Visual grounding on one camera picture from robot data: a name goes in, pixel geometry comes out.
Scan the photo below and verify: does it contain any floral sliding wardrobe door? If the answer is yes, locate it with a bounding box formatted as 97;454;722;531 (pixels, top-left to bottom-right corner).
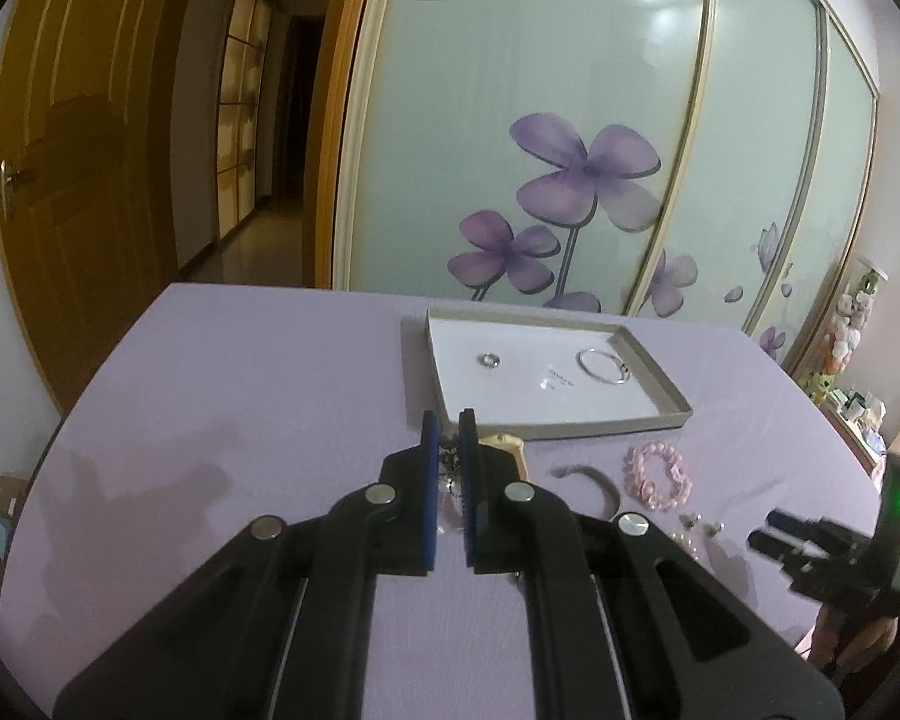
307;0;880;371

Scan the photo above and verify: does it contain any left pearl earring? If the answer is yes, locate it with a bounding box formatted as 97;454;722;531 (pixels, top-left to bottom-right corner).
679;514;702;530

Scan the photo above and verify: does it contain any brown wooden door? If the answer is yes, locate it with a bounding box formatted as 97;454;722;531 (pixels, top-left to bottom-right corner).
0;0;188;413

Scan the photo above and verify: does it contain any pink bead bracelet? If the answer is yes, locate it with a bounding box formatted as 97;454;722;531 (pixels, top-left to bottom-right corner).
622;439;696;511

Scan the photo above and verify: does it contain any wide silver cuff bangle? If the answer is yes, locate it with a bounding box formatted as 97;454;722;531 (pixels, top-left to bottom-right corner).
551;463;622;522

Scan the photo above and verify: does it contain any glass panel hallway door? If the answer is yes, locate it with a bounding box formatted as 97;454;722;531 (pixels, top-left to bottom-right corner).
215;0;272;241

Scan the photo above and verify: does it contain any purple table cloth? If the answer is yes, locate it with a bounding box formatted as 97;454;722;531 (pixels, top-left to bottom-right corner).
0;284;878;709

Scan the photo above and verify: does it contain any cream wrist watch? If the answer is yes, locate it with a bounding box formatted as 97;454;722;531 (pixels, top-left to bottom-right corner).
481;434;532;481

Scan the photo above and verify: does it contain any white shallow tray box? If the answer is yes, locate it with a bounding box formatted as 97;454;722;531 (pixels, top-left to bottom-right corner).
425;305;694;440

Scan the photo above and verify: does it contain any person's right hand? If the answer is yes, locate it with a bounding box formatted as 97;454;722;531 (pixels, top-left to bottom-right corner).
808;605;900;681

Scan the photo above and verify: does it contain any plush toy stack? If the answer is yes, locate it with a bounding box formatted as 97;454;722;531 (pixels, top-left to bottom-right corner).
798;255;888;406

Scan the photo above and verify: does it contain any silver pearl chain necklace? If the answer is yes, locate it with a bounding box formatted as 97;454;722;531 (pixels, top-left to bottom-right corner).
435;443;468;527

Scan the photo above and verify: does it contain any thin silver bangle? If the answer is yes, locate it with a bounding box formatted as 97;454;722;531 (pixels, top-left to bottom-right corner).
575;348;631;387

